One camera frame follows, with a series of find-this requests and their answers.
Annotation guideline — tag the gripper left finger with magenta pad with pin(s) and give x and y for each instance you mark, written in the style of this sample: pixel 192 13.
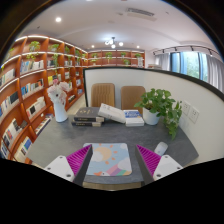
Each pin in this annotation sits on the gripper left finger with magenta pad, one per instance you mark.
pixel 73 167

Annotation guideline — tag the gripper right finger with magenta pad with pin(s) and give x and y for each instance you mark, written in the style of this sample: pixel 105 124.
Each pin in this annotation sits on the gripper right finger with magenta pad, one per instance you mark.
pixel 153 166

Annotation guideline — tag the white computer mouse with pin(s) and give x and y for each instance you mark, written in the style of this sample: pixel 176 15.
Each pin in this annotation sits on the white computer mouse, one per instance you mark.
pixel 161 148

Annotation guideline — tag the pastel patterned mouse pad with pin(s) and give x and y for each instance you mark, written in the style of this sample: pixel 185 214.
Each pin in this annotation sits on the pastel patterned mouse pad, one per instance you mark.
pixel 109 159

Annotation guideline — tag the dark book bottom of stack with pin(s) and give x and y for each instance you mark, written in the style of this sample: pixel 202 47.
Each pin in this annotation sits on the dark book bottom of stack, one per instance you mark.
pixel 93 124

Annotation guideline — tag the dark book of stack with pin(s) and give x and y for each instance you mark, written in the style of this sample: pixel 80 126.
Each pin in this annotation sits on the dark book of stack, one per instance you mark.
pixel 88 114
pixel 93 124

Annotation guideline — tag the blue white book stack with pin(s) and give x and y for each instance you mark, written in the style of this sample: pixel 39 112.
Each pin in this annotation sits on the blue white book stack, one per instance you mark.
pixel 133 118

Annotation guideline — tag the dark book top of stack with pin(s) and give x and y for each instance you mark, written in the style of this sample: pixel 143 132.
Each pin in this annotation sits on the dark book top of stack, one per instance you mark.
pixel 88 114

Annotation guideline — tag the potted green pothos plant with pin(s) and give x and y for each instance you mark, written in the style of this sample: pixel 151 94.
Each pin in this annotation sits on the potted green pothos plant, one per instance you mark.
pixel 156 104

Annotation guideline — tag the white leaning book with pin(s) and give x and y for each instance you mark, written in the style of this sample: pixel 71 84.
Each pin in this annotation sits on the white leaning book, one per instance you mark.
pixel 112 113

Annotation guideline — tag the right brown chair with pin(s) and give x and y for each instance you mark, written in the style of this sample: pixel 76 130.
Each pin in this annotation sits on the right brown chair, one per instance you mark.
pixel 130 95

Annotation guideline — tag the brown chair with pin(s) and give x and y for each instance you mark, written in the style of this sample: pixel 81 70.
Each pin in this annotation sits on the brown chair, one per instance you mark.
pixel 102 93
pixel 130 95

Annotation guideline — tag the white vase with pink flowers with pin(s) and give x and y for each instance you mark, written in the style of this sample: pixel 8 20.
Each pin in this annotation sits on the white vase with pink flowers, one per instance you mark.
pixel 57 94

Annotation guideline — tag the left brown chair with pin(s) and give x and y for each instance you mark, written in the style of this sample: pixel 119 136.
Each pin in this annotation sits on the left brown chair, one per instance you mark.
pixel 102 93

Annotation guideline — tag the grey window curtain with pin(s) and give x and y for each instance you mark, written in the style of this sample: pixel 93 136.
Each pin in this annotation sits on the grey window curtain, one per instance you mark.
pixel 215 69

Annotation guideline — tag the ceiling chandelier lamp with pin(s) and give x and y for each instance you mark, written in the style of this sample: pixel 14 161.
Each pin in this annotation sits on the ceiling chandelier lamp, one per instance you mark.
pixel 113 43

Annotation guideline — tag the white wall power socket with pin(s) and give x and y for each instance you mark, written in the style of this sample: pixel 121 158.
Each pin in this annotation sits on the white wall power socket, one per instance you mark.
pixel 186 107

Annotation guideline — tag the orange wooden bookshelf wall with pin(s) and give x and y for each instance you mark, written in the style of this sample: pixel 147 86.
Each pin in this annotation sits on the orange wooden bookshelf wall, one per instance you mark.
pixel 29 69

